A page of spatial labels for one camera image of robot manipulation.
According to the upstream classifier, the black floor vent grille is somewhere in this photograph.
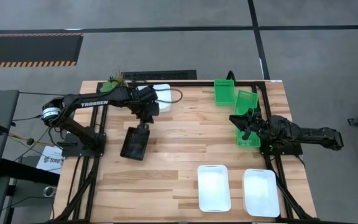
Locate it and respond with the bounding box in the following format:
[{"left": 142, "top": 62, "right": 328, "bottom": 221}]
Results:
[{"left": 122, "top": 70, "right": 198, "bottom": 82}]

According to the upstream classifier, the white plastic bin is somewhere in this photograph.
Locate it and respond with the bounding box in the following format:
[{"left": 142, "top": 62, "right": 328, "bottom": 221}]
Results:
[
  {"left": 138, "top": 83, "right": 173, "bottom": 113},
  {"left": 242, "top": 168, "right": 281, "bottom": 218},
  {"left": 196, "top": 164, "right": 232, "bottom": 213}
]

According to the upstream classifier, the green plastic slotted basket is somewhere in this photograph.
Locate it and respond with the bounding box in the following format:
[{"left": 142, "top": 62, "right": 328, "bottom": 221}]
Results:
[
  {"left": 235, "top": 119, "right": 262, "bottom": 148},
  {"left": 234, "top": 90, "right": 259, "bottom": 117},
  {"left": 213, "top": 79, "right": 236, "bottom": 107}
]

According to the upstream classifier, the white printed paper sheet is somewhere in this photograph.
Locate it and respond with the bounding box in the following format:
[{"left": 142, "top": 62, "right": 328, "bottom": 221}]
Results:
[{"left": 35, "top": 145, "right": 64, "bottom": 175}]

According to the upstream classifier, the potted green plant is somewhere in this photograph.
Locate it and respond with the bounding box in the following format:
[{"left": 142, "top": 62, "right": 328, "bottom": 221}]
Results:
[{"left": 99, "top": 70, "right": 127, "bottom": 94}]

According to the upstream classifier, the black aluminium table frame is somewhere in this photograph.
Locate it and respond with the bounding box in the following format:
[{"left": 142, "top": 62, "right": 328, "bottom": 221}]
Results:
[{"left": 53, "top": 80, "right": 319, "bottom": 223}]

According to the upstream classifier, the black plastic slotted basket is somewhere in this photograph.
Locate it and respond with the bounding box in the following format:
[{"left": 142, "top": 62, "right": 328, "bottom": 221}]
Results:
[{"left": 119, "top": 126, "right": 151, "bottom": 162}]

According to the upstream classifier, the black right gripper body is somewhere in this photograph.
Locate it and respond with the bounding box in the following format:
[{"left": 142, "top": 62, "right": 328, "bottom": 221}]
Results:
[{"left": 245, "top": 108, "right": 272, "bottom": 138}]

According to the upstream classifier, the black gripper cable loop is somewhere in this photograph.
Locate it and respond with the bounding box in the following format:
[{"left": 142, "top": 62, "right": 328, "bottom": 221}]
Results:
[{"left": 154, "top": 88, "right": 184, "bottom": 105}]

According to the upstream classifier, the black hazard-striped floor mat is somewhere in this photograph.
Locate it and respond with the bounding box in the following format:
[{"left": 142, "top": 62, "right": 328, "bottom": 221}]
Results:
[{"left": 0, "top": 32, "right": 85, "bottom": 69}]

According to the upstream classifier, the clear tape roll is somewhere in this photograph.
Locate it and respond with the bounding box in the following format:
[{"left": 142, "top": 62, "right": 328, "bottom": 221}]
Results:
[{"left": 43, "top": 185, "right": 58, "bottom": 198}]

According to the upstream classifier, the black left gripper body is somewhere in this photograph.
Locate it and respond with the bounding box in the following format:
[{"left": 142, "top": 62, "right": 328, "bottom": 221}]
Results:
[{"left": 129, "top": 85, "right": 161, "bottom": 125}]

